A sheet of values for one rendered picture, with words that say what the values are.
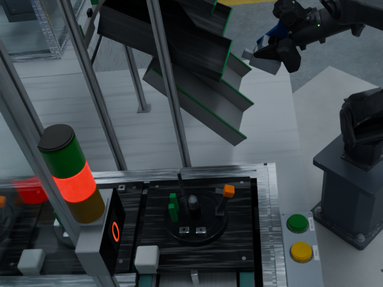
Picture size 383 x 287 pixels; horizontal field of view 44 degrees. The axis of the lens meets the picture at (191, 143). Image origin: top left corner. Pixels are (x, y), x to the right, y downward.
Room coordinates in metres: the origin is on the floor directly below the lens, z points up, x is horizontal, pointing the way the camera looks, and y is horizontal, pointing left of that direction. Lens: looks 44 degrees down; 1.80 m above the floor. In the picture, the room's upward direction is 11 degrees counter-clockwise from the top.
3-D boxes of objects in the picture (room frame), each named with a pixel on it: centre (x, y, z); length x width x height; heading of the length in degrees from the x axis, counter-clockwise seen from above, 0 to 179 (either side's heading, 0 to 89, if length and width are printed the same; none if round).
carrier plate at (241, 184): (0.63, 0.02, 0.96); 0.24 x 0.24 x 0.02; 79
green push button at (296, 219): (0.57, -0.19, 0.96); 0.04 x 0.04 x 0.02
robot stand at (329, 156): (0.64, -0.34, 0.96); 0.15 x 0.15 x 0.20; 34
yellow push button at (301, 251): (0.51, -0.18, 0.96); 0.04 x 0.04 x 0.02
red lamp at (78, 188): (0.46, 0.17, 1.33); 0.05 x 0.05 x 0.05
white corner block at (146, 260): (0.55, 0.13, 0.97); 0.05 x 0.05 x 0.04; 79
